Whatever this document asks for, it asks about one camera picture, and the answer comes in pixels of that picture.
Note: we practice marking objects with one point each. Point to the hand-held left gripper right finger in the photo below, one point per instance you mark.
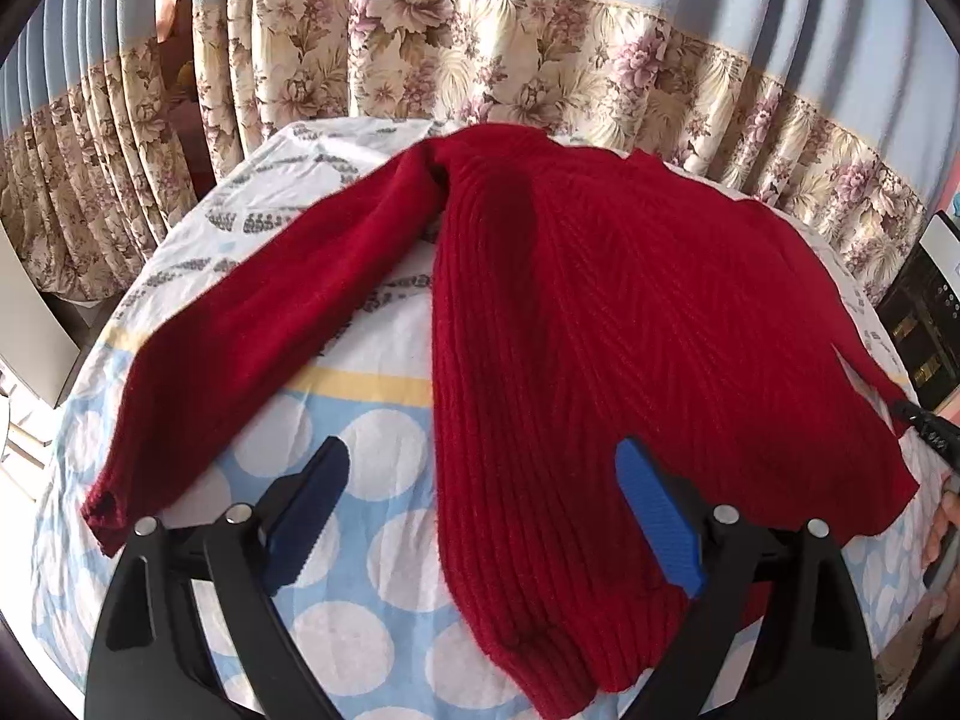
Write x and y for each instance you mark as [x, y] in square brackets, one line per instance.
[660, 517]

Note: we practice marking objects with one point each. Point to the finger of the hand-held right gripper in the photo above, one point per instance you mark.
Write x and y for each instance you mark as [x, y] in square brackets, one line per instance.
[930, 429]

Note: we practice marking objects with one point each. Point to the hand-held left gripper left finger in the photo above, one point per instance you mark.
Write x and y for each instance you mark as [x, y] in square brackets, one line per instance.
[309, 508]

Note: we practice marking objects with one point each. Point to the red knitted sweater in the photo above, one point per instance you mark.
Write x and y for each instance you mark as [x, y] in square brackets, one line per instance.
[600, 315]

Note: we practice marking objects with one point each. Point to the person's right hand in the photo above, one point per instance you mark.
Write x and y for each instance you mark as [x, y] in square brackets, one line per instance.
[946, 525]

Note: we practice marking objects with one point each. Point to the printed dotted table cloth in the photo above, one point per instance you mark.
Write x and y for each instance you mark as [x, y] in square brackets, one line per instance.
[360, 450]

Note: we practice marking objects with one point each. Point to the dark appliance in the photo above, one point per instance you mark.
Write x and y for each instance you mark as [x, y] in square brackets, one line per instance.
[926, 330]

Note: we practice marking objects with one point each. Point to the white cabinet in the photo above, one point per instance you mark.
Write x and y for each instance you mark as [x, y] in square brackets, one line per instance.
[37, 330]

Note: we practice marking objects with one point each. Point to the blue floral curtain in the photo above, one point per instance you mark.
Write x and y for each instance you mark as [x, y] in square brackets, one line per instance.
[480, 52]

